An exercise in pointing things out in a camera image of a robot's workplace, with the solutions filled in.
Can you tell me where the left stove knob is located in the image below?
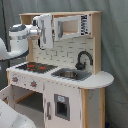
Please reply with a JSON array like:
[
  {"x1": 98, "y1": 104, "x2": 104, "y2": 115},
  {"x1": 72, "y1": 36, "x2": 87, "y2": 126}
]
[{"x1": 12, "y1": 77, "x2": 18, "y2": 82}]

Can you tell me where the grey toy sink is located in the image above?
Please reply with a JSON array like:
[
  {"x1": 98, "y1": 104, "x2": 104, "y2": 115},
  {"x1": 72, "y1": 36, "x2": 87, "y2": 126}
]
[{"x1": 52, "y1": 68, "x2": 92, "y2": 81}]

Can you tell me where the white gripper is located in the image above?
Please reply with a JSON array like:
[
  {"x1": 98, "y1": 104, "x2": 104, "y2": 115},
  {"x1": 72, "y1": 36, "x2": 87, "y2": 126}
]
[{"x1": 33, "y1": 13, "x2": 53, "y2": 49}]

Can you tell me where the black toy faucet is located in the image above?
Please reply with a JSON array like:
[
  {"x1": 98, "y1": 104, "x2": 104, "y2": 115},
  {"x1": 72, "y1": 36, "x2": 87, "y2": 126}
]
[{"x1": 75, "y1": 51, "x2": 93, "y2": 70}]

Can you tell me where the wooden toy kitchen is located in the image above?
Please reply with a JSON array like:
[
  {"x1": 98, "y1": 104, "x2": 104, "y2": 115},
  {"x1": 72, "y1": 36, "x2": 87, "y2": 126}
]
[{"x1": 6, "y1": 11, "x2": 114, "y2": 128}]

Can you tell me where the black toy stovetop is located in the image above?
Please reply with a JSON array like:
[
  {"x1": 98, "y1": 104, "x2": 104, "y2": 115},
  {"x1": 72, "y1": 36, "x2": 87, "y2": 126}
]
[{"x1": 18, "y1": 62, "x2": 55, "y2": 74}]

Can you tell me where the grey fridge door handle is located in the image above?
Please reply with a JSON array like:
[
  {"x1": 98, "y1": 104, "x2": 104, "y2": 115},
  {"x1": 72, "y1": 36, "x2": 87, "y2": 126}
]
[{"x1": 47, "y1": 102, "x2": 51, "y2": 120}]

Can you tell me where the grey ice dispenser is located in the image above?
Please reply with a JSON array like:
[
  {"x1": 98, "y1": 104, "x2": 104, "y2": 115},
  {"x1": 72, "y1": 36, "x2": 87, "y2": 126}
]
[{"x1": 54, "y1": 94, "x2": 70, "y2": 120}]

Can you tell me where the right stove knob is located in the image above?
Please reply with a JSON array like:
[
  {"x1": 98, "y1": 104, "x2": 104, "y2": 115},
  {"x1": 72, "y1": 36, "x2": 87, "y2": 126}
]
[{"x1": 30, "y1": 81, "x2": 37, "y2": 88}]

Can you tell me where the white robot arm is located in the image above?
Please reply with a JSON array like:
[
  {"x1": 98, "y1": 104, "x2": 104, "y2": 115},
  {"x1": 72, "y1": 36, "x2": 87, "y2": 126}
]
[{"x1": 0, "y1": 13, "x2": 53, "y2": 128}]

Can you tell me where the stove knob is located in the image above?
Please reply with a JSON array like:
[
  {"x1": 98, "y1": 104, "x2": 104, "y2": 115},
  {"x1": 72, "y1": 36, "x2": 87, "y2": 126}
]
[
  {"x1": 30, "y1": 81, "x2": 37, "y2": 88},
  {"x1": 12, "y1": 77, "x2": 18, "y2": 82}
]

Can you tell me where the white toy microwave door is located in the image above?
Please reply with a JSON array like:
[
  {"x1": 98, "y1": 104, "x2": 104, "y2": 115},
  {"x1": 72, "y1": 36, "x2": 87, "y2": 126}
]
[{"x1": 53, "y1": 13, "x2": 92, "y2": 42}]

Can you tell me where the white oven door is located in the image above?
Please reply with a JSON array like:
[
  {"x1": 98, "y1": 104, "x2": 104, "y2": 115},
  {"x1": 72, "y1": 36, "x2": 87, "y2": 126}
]
[{"x1": 0, "y1": 86, "x2": 14, "y2": 110}]

